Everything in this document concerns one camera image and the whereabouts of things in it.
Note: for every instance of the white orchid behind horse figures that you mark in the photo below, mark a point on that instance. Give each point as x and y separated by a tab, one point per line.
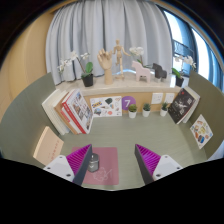
137	51

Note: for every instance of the white books stack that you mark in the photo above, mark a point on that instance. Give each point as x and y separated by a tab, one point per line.
196	100

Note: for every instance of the wooden hand model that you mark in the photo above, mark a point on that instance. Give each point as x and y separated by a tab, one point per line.
106	63

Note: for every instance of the small succulent in white pot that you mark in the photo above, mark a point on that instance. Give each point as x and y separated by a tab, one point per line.
163	112
146	112
132	114

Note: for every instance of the red-edged photo magazine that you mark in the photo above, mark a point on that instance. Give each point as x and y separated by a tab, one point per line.
81	111

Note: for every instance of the white thick book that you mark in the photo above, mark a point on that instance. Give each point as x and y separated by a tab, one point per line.
51	111

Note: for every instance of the white wall socket plate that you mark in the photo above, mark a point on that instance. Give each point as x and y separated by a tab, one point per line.
157	98
170	97

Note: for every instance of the white sticker sheet card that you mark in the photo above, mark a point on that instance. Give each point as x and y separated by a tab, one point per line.
106	106

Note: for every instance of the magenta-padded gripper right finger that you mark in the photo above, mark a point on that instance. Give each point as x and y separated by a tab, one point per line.
149	160

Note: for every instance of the dark wooden horse figure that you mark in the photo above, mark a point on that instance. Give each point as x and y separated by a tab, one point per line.
160	71

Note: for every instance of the dark grey computer mouse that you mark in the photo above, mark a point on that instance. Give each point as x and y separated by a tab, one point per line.
94	163

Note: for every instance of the black cover book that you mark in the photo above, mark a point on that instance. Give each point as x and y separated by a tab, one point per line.
181	105

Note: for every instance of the pink wooden horse figure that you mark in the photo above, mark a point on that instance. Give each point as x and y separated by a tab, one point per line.
141	71

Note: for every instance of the wooden artist mannequin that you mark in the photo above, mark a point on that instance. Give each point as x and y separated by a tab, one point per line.
119	55

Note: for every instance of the light grey curtain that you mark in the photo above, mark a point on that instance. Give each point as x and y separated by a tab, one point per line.
106	23

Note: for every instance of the pink square mouse pad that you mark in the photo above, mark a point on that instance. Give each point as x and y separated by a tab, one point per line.
108	163

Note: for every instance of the brown cover book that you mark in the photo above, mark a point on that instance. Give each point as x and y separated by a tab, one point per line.
65	118

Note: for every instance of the white orchid in black pot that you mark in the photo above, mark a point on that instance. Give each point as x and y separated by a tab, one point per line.
180	81
87	80

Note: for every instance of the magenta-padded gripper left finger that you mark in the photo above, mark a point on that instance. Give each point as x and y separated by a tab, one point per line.
78	160

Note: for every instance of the food sticker sheet card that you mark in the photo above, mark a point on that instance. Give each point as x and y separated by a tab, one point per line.
201	131

